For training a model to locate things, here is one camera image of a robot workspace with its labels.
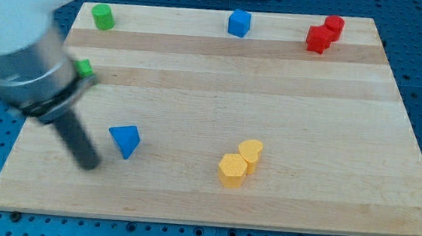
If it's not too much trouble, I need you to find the blue triangle block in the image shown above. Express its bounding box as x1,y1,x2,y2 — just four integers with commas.
109,126,141,159

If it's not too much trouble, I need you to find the blue cube block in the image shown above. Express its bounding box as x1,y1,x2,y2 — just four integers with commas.
227,9,251,38

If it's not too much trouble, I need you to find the green cylinder block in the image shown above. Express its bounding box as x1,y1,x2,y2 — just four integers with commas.
91,3,115,31

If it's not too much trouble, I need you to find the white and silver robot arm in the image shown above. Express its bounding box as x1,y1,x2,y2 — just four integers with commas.
0,0,93,123

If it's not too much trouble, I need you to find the wooden board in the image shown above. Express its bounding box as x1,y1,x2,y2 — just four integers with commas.
0,3,422,236

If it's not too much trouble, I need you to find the yellow hexagon block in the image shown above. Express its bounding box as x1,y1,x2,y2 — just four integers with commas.
217,153,247,189

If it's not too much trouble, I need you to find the yellow heart block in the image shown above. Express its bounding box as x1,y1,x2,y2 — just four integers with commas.
238,139,264,174

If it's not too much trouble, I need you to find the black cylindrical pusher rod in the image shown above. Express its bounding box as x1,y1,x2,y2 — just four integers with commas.
53,110,101,171

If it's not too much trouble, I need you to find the small green block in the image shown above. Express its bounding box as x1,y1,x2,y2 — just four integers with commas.
74,59,94,78

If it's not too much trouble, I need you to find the red cylinder block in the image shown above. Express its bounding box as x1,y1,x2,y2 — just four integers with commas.
324,15,345,42

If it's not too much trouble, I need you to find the red star block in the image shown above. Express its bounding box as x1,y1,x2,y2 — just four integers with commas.
305,25,334,54

